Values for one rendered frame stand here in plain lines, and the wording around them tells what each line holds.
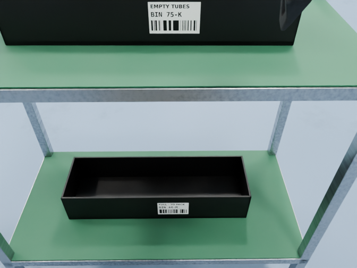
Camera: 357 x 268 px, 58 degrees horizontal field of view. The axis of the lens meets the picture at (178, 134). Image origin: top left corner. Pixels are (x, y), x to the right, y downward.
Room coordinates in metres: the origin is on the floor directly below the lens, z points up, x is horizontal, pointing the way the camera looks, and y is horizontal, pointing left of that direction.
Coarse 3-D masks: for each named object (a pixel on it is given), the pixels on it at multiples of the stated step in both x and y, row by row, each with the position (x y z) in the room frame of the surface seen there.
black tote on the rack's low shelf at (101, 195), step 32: (96, 160) 0.75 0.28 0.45; (128, 160) 0.75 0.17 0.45; (160, 160) 0.75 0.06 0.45; (192, 160) 0.75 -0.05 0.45; (224, 160) 0.75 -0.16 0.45; (64, 192) 0.60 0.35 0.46; (96, 192) 0.68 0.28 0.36; (128, 192) 0.68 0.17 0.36; (160, 192) 0.68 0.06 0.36; (192, 192) 0.68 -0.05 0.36; (224, 192) 0.68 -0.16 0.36
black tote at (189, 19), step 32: (0, 0) 0.59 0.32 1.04; (32, 0) 0.59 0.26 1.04; (64, 0) 0.59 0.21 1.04; (96, 0) 0.59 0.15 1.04; (128, 0) 0.59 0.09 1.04; (160, 0) 0.59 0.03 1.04; (192, 0) 0.59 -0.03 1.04; (224, 0) 0.59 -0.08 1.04; (256, 0) 0.59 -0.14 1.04; (32, 32) 0.59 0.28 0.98; (64, 32) 0.59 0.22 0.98; (96, 32) 0.59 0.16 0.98; (128, 32) 0.59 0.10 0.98; (160, 32) 0.59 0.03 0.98; (192, 32) 0.59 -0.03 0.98; (224, 32) 0.59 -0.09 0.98; (256, 32) 0.59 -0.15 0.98; (288, 32) 0.59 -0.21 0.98
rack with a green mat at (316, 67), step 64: (320, 0) 0.84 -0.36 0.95; (0, 64) 0.52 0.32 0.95; (64, 64) 0.52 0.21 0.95; (128, 64) 0.52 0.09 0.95; (192, 64) 0.52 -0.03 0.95; (256, 64) 0.52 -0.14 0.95; (320, 64) 0.52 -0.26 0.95; (256, 192) 0.69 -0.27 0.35; (0, 256) 0.44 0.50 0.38; (64, 256) 0.46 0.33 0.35; (128, 256) 0.46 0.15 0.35; (192, 256) 0.46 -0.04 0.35; (256, 256) 0.46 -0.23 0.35
